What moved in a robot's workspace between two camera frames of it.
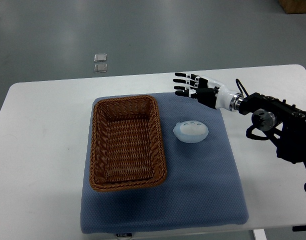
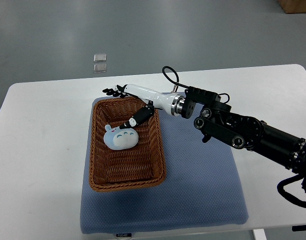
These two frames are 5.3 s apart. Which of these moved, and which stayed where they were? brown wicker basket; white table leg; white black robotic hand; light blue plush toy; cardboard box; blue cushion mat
Moved: white black robotic hand; light blue plush toy
Stayed: white table leg; brown wicker basket; blue cushion mat; cardboard box
